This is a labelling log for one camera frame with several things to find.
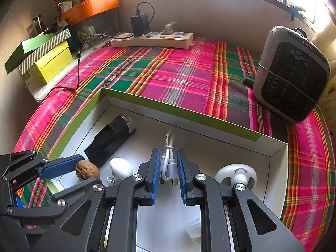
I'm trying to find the pale green figurine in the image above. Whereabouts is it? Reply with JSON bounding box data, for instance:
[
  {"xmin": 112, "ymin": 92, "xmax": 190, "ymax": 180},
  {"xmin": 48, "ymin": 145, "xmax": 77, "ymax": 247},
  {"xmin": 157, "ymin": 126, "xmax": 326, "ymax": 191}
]
[{"xmin": 76, "ymin": 24, "xmax": 95, "ymax": 44}]

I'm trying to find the yellow cardboard box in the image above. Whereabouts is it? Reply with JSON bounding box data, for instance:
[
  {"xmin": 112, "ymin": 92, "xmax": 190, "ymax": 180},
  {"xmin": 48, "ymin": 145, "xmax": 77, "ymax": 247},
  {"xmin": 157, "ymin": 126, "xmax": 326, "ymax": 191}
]
[{"xmin": 28, "ymin": 41, "xmax": 73, "ymax": 84}]

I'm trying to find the beige power strip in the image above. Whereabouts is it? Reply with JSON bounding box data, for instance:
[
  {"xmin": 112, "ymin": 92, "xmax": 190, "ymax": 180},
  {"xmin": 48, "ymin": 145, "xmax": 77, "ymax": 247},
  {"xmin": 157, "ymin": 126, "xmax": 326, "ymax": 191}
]
[{"xmin": 110, "ymin": 30, "xmax": 194, "ymax": 49}]

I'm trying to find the black charger adapter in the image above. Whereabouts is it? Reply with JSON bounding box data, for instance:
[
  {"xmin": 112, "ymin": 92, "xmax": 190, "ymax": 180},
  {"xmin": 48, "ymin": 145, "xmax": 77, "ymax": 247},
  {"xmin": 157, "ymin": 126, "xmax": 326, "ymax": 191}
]
[{"xmin": 130, "ymin": 14, "xmax": 151, "ymax": 36}]

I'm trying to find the black plastic device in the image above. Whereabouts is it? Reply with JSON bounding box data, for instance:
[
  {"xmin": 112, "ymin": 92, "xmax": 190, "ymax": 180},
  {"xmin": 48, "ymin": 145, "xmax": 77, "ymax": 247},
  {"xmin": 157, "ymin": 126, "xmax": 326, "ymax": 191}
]
[{"xmin": 84, "ymin": 113, "xmax": 137, "ymax": 168}]

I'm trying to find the beige plug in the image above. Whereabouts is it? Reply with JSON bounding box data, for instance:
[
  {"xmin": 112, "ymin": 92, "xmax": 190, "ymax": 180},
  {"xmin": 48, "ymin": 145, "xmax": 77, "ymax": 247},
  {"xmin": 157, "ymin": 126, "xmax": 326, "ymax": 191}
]
[{"xmin": 164, "ymin": 23, "xmax": 181, "ymax": 34}]

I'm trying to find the orange tray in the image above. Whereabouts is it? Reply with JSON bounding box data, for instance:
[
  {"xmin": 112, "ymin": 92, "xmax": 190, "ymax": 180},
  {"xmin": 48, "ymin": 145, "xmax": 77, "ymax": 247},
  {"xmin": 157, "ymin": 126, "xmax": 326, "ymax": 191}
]
[{"xmin": 60, "ymin": 0, "xmax": 120, "ymax": 25}]

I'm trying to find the white usb cable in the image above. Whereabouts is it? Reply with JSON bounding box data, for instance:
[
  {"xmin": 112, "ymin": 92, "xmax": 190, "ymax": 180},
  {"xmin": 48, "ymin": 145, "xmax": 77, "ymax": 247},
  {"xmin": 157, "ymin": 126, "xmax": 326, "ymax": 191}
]
[{"xmin": 160, "ymin": 129, "xmax": 180, "ymax": 187}]

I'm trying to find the white round panda toy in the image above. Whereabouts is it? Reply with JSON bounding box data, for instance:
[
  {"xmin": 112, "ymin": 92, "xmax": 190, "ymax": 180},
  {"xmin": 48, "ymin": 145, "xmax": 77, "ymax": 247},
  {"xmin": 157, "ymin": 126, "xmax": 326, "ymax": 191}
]
[{"xmin": 215, "ymin": 163, "xmax": 258, "ymax": 191}]

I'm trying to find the green striped box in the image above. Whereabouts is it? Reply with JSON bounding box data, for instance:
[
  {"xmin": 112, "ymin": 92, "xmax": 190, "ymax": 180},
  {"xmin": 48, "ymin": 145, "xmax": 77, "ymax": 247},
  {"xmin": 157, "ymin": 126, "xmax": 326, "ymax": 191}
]
[{"xmin": 5, "ymin": 33, "xmax": 57, "ymax": 74}]

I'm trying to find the green cardboard box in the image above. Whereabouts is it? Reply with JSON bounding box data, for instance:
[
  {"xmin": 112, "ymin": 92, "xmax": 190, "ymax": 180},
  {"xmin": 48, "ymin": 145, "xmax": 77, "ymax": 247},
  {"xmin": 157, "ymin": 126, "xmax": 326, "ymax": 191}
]
[{"xmin": 39, "ymin": 87, "xmax": 289, "ymax": 252}]

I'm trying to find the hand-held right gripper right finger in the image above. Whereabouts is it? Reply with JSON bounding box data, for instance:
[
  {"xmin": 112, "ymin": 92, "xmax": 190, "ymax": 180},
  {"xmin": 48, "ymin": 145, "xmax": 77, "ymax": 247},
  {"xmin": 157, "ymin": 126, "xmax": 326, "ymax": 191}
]
[{"xmin": 177, "ymin": 148, "xmax": 306, "ymax": 252}]

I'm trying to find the striped cardboard box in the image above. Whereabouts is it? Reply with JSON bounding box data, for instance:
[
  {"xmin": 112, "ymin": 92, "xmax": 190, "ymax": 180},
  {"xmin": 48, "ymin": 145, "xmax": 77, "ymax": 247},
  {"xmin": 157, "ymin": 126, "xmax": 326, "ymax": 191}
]
[{"xmin": 18, "ymin": 29, "xmax": 71, "ymax": 74}]

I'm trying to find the black charger cable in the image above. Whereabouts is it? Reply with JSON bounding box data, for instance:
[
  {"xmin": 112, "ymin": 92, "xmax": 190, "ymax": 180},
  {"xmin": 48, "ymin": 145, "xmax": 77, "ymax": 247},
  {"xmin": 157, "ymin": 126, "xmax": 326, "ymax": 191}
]
[{"xmin": 51, "ymin": 1, "xmax": 155, "ymax": 91}]

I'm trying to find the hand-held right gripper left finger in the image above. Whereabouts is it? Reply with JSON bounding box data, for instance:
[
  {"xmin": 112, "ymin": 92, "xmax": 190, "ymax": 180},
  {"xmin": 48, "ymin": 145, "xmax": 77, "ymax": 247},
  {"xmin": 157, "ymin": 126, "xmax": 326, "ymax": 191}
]
[{"xmin": 29, "ymin": 148, "xmax": 161, "ymax": 252}]

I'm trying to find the brown walnut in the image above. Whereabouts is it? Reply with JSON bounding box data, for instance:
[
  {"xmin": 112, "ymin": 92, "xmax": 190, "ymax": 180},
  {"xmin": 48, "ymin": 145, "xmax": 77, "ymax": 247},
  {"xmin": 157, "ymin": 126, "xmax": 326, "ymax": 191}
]
[{"xmin": 76, "ymin": 160, "xmax": 100, "ymax": 181}]

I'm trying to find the pink green plaid tablecloth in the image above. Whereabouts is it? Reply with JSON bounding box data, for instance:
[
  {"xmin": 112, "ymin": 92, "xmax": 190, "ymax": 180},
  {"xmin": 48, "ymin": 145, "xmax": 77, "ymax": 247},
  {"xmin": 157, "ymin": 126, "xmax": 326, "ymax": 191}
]
[{"xmin": 13, "ymin": 35, "xmax": 336, "ymax": 239}]

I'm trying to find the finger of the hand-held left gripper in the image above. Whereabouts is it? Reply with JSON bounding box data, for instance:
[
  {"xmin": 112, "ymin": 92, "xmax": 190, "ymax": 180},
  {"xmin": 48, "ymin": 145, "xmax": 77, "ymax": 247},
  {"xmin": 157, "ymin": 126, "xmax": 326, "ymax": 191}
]
[
  {"xmin": 7, "ymin": 177, "xmax": 103, "ymax": 217},
  {"xmin": 0, "ymin": 150, "xmax": 84, "ymax": 189}
]

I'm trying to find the grey small fan heater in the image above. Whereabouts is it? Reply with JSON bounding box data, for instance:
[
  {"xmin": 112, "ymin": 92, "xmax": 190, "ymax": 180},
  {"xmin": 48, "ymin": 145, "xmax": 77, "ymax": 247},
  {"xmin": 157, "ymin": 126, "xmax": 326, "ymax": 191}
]
[{"xmin": 253, "ymin": 26, "xmax": 331, "ymax": 124}]

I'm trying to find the white mushroom-shaped knob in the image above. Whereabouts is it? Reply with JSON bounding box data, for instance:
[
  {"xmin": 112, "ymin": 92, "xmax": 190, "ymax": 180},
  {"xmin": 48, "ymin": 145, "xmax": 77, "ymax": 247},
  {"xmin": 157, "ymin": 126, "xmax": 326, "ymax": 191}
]
[{"xmin": 106, "ymin": 157, "xmax": 134, "ymax": 185}]

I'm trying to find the black window latch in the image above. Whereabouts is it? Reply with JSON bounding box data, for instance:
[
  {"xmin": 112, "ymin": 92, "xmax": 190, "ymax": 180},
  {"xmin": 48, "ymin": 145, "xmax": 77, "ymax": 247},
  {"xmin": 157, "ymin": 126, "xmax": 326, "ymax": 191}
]
[{"xmin": 287, "ymin": 5, "xmax": 306, "ymax": 23}]

